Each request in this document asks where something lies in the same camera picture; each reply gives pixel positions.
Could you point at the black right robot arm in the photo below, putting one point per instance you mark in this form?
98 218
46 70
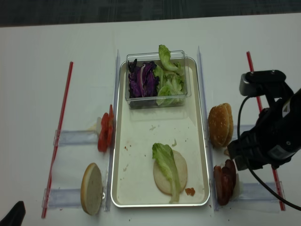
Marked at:
294 102

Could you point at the lettuce leaf on bun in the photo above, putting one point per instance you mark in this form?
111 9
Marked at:
163 155

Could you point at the tomato slices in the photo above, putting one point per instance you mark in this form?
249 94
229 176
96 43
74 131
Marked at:
105 137

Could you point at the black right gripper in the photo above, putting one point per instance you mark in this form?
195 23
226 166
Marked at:
273 140

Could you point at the green lettuce in box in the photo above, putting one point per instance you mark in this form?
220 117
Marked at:
171 78

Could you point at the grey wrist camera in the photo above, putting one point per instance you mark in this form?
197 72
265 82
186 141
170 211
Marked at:
261 83

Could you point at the left upper clear divider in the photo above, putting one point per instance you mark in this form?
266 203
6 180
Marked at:
77 137

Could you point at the sesame bun front half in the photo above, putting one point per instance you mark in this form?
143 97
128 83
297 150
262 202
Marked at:
219 125

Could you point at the red strip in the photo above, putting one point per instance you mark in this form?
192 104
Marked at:
56 139
275 174

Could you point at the left red strip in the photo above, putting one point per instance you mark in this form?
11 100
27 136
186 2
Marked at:
56 139

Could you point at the white bun half left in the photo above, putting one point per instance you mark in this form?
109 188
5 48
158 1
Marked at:
91 190

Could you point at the left lower clear divider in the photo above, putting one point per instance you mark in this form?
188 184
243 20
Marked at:
61 198

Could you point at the black object bottom left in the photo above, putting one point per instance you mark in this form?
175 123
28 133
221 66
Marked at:
15 216

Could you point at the right lower clear divider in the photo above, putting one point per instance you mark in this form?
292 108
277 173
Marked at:
256 192

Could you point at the clear plastic salad box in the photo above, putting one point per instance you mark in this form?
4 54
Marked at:
149 102

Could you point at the white metal tray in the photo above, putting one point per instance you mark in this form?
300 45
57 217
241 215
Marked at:
180 127

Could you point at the right clear long rail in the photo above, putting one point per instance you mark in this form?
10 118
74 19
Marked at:
208 146

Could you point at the sesame bun half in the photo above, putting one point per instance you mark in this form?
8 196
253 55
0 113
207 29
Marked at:
230 133
219 125

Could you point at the right red strip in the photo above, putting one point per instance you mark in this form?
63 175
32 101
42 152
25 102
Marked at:
275 174

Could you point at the stacked meat patty slices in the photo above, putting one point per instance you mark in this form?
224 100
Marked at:
225 181

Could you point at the purple cabbage leaves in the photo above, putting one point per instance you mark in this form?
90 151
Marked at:
142 81

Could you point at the orange crumb on tray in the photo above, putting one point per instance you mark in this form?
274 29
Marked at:
190 191

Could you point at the sesame bun rear half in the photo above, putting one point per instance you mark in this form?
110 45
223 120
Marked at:
230 133

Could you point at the bottom bun slice on tray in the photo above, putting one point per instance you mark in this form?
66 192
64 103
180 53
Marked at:
162 183

